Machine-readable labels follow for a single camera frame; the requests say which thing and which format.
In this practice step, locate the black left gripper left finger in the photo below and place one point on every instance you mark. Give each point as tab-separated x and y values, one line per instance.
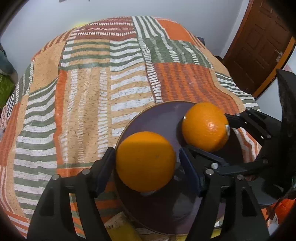
52	218

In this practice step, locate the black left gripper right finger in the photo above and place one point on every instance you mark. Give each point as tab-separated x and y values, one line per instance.
226	211

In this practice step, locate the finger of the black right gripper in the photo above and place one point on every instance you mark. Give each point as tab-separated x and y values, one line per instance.
259	125
224	162

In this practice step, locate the large orange with sticker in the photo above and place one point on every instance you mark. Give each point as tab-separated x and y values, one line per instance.
206	127

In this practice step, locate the plain large orange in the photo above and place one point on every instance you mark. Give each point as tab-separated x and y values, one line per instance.
145	161

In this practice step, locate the purple ceramic plate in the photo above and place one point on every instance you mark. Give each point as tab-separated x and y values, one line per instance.
170	210

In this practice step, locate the brown wooden door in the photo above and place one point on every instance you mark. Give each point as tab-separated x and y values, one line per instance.
262	45

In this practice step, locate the striped patchwork bed cover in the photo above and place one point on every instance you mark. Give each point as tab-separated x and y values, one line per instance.
83	88

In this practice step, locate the green cardboard box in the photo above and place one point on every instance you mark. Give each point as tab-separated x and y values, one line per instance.
6	89

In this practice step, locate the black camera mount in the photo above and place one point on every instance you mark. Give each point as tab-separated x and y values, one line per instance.
286	87

